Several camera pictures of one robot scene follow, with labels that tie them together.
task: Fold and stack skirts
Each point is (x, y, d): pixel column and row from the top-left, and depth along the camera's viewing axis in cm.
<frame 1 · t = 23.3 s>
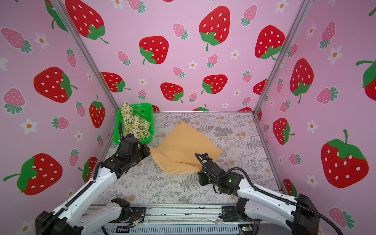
left hand: (151, 147, 81), fingers closed
right hand: (196, 176, 77), fingers closed
tan yellow skirt: (177, 155, 93), point 5 cm above the table
lemon print skirt: (133, 124, 109), point 6 cm above the table

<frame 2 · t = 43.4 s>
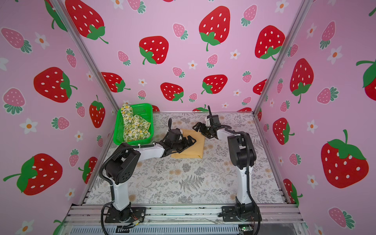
left hand: (194, 143, 94), fingers open
right hand: (193, 130, 102), fingers open
tan yellow skirt: (195, 151, 95), point 6 cm above the table
the other named things where they were.

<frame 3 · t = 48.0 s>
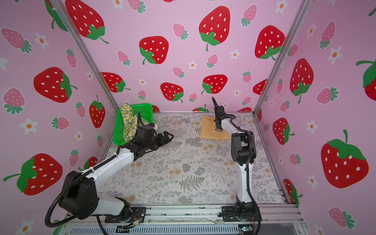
left hand: (170, 138, 85), fingers open
right hand: (222, 123, 105), fingers closed
tan yellow skirt: (208, 129, 111), on the table
the other named things where they were.

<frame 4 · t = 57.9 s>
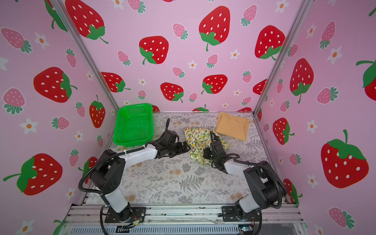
left hand: (187, 150, 91), fingers open
right hand: (201, 151, 92), fingers closed
tan yellow skirt: (236, 128, 114), on the table
lemon print skirt: (198, 139, 106), on the table

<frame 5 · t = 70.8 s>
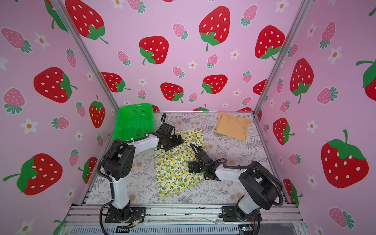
left hand: (181, 144, 99), fingers open
right hand: (191, 166, 89), fingers open
lemon print skirt: (172, 165, 92), on the table
the other named things where they were.

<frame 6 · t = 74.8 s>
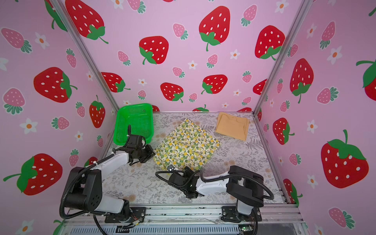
left hand: (156, 152, 92), fingers closed
right hand: (178, 176, 84), fingers open
lemon print skirt: (190, 146, 101), point 2 cm above the table
the other named things where they were.

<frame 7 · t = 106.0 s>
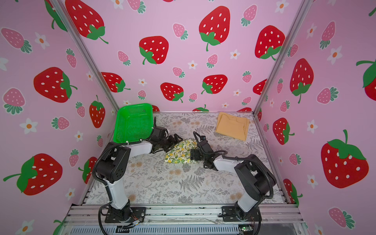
left hand: (180, 142, 97), fingers open
right hand: (194, 152, 93), fingers open
lemon print skirt: (180, 152, 97), point 2 cm above the table
the other named things where they were.

